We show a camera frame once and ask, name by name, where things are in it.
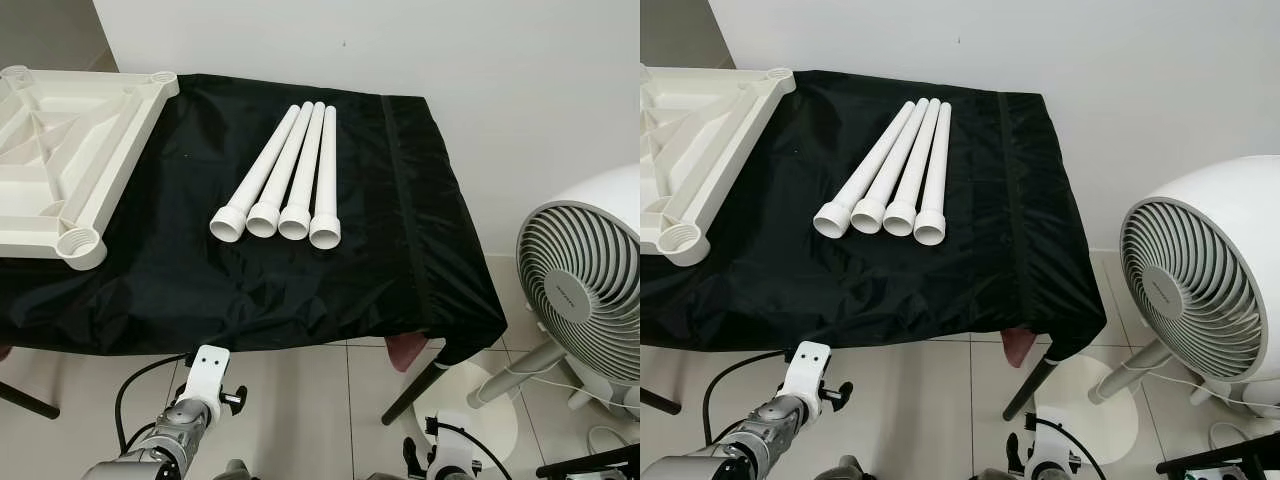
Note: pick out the grey right robot foot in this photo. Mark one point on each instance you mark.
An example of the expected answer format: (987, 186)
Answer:
(992, 475)
(382, 476)

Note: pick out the grey left robot foot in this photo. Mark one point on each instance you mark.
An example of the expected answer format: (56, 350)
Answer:
(232, 470)
(855, 470)

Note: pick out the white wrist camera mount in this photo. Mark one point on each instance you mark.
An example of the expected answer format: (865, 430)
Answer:
(808, 365)
(208, 368)
(450, 462)
(1052, 455)

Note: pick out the pink fabric piece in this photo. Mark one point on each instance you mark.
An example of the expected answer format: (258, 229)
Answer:
(405, 350)
(1018, 347)

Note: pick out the black metal bar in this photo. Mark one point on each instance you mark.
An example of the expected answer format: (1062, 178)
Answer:
(590, 462)
(1220, 455)

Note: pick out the grey robot foot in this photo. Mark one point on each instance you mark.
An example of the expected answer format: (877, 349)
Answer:
(382, 476)
(992, 475)
(855, 470)
(232, 470)

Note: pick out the white plastic screw-in table leg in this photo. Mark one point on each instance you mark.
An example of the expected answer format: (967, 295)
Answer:
(328, 165)
(891, 165)
(260, 170)
(869, 165)
(307, 165)
(284, 165)
(916, 165)
(938, 165)

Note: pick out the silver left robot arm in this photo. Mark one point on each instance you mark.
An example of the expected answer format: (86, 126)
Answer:
(170, 425)
(765, 420)

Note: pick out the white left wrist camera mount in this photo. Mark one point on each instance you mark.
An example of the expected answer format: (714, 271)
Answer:
(808, 365)
(208, 368)

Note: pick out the black fabric table cover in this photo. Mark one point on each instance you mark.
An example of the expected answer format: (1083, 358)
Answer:
(200, 290)
(830, 290)

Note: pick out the white plastic children table top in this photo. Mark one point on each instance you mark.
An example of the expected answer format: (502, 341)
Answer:
(100, 130)
(720, 130)

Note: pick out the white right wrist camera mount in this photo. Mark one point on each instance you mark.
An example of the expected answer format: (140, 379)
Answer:
(450, 462)
(1052, 455)

